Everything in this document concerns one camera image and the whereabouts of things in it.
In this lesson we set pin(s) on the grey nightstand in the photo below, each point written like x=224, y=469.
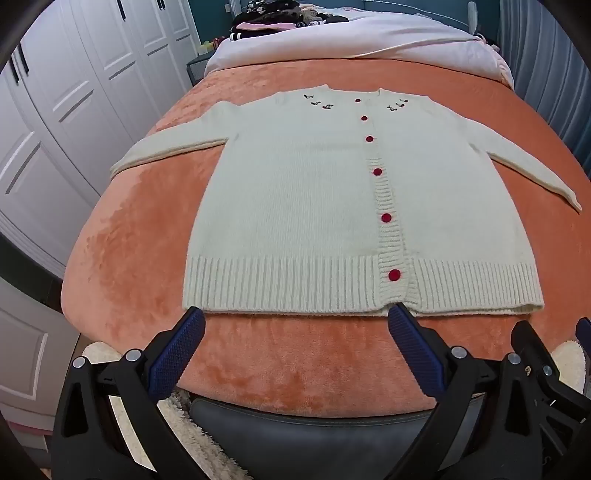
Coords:
x=198, y=67

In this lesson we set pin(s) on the orange plush blanket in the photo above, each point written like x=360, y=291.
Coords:
x=138, y=240

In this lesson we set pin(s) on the cream shaggy rug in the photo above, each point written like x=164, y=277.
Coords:
x=194, y=443

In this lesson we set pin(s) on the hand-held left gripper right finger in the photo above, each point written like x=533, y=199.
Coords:
x=412, y=344

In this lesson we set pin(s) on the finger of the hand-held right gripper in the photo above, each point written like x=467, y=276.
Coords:
x=584, y=330
x=554, y=387

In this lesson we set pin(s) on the pile of dark clothes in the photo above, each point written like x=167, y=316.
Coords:
x=277, y=16

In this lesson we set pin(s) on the white duvet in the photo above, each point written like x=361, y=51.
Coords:
x=369, y=34

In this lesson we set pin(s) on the cream knit cardigan red buttons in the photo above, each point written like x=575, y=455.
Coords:
x=300, y=207

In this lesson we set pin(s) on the black leather stool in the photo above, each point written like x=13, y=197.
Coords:
x=295, y=443

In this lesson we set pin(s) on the grey-blue curtain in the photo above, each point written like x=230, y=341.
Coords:
x=549, y=60

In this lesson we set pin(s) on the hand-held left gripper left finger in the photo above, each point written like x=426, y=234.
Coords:
x=179, y=351

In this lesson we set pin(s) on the white panelled wardrobe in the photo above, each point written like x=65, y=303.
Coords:
x=69, y=106

